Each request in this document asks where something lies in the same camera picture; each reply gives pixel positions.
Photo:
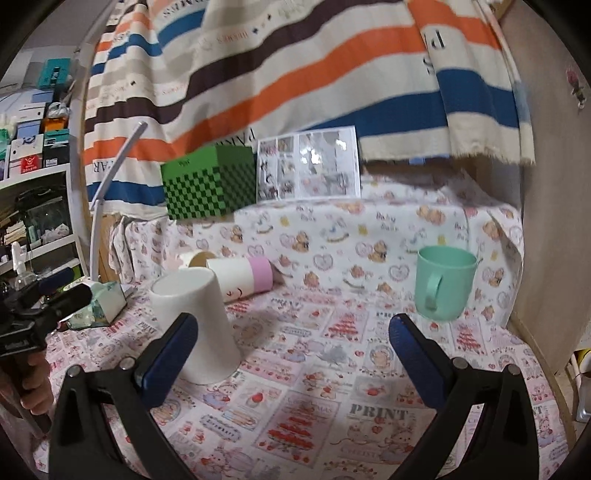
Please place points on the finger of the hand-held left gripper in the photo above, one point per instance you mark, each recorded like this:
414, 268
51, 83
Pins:
71, 300
57, 278

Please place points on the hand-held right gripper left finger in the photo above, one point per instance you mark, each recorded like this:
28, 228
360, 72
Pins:
171, 355

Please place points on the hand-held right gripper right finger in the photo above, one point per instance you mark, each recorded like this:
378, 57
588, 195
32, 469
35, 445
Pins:
413, 357

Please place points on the mint green cup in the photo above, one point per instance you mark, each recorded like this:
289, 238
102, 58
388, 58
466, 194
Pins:
455, 286

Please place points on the white cup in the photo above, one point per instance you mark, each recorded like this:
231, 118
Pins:
210, 323

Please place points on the small paper cup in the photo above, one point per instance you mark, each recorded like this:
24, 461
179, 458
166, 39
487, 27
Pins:
194, 259

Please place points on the person's left hand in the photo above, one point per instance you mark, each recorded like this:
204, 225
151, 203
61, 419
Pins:
34, 385

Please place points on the patterned tissue box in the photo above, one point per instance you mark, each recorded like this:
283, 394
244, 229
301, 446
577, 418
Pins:
108, 302

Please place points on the white bottle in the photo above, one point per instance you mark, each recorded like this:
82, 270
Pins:
17, 258

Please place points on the white desk lamp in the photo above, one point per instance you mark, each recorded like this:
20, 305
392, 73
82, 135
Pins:
93, 230

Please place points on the white and pink tumbler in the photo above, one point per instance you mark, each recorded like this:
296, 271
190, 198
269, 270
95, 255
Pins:
235, 279

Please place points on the printed cartoon blanket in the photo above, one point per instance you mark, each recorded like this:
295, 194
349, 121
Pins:
323, 406

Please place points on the white shelf unit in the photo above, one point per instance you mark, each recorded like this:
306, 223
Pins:
34, 177

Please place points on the stack of cardboard boxes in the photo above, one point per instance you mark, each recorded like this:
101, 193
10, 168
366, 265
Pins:
32, 143

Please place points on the green checkered box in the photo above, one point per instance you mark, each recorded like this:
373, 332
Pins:
203, 184

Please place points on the wooden board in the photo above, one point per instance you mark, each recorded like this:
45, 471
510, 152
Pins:
545, 207

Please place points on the printed picture sheet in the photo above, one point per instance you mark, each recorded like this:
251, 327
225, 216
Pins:
309, 164

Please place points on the striped cloth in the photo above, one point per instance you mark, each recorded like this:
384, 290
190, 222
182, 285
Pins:
300, 69

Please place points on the flower sticker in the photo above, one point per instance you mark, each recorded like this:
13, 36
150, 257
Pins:
577, 85

